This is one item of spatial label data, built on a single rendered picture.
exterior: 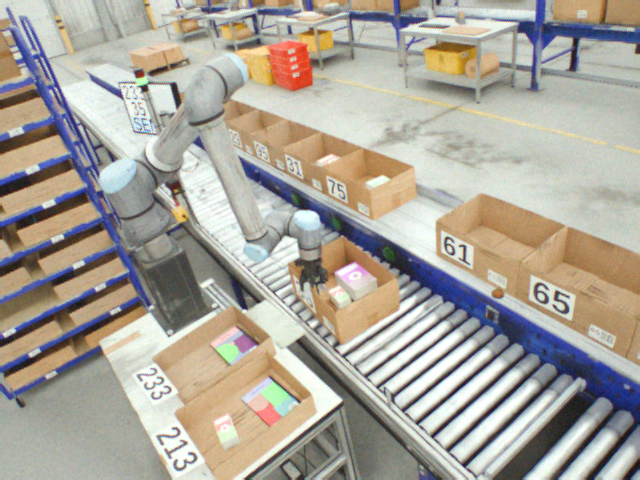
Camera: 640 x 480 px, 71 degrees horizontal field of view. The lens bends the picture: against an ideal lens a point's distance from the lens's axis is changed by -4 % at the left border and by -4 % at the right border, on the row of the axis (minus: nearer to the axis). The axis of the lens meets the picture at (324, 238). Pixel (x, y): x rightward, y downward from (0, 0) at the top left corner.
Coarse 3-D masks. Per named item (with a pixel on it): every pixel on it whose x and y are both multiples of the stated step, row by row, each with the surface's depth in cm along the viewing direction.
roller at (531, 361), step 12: (528, 360) 159; (516, 372) 156; (528, 372) 157; (504, 384) 153; (516, 384) 155; (492, 396) 150; (468, 408) 149; (480, 408) 148; (456, 420) 146; (468, 420) 145; (444, 432) 143; (456, 432) 143; (444, 444) 140
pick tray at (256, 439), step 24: (264, 360) 171; (216, 384) 161; (240, 384) 168; (288, 384) 167; (192, 408) 157; (216, 408) 163; (240, 408) 161; (312, 408) 153; (192, 432) 156; (216, 432) 155; (240, 432) 153; (264, 432) 142; (288, 432) 150; (216, 456) 147; (240, 456) 139
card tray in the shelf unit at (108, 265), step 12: (96, 264) 295; (108, 264) 278; (120, 264) 282; (60, 276) 290; (84, 276) 272; (96, 276) 276; (108, 276) 281; (60, 288) 267; (72, 288) 271; (84, 288) 275
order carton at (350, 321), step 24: (336, 240) 209; (288, 264) 200; (336, 264) 215; (360, 264) 206; (312, 288) 209; (384, 288) 179; (312, 312) 197; (336, 312) 171; (360, 312) 178; (384, 312) 185; (336, 336) 181
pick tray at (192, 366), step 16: (208, 320) 189; (224, 320) 194; (240, 320) 196; (192, 336) 186; (208, 336) 191; (256, 336) 189; (160, 352) 178; (176, 352) 183; (192, 352) 188; (208, 352) 186; (256, 352) 173; (272, 352) 179; (160, 368) 171; (176, 368) 182; (192, 368) 180; (208, 368) 179; (224, 368) 178; (176, 384) 175; (192, 384) 174; (208, 384) 162
